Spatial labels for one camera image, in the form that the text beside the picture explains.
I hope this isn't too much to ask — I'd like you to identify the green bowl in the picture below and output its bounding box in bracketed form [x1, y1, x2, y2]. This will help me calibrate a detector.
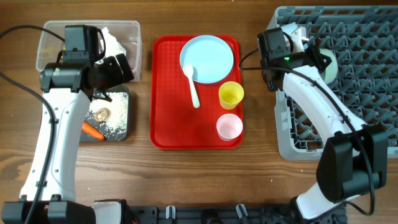
[320, 49, 338, 85]

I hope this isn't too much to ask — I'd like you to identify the white napkin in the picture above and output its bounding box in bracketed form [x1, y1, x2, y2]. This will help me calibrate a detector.
[97, 27, 127, 64]

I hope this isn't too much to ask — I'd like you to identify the light blue rice bowl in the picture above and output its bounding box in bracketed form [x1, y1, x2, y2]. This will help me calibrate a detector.
[281, 22, 309, 53]

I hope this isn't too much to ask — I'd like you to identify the brown food lump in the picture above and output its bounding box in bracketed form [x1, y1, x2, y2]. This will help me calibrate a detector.
[93, 108, 109, 123]

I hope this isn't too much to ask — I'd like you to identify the orange carrot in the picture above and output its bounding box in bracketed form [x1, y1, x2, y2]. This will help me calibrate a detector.
[81, 121, 105, 141]

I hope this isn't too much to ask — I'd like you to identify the white plastic spoon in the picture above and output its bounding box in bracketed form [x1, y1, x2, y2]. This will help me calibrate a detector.
[183, 63, 200, 108]

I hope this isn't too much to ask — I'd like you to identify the yellow cup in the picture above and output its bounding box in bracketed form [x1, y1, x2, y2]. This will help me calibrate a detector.
[218, 81, 244, 110]

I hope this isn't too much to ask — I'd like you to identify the light blue plate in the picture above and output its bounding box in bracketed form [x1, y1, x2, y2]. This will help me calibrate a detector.
[180, 35, 234, 84]

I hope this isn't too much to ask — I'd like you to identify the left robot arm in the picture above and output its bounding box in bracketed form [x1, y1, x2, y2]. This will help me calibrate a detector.
[1, 25, 138, 224]

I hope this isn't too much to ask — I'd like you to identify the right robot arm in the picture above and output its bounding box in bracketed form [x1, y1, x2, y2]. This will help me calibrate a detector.
[257, 27, 388, 223]

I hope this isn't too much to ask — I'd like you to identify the grey dishwasher rack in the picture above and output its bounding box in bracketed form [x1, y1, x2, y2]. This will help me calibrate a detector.
[268, 5, 397, 158]

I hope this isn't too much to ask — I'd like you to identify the spilled rice pile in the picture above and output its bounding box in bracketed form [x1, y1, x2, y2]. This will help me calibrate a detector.
[84, 91, 130, 137]

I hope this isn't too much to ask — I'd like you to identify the black tray bin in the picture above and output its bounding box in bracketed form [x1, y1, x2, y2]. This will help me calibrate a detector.
[79, 84, 130, 142]

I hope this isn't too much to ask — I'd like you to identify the clear plastic bin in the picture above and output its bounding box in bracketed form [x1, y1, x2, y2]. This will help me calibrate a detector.
[35, 20, 142, 82]

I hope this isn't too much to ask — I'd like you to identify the red serving tray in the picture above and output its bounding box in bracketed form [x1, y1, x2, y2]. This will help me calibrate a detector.
[150, 35, 244, 150]

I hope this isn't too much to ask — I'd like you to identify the pink cup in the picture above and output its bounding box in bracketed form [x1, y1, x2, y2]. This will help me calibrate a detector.
[216, 113, 243, 141]

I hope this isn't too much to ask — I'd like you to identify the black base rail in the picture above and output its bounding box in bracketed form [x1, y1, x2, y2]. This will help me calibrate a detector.
[130, 204, 348, 224]

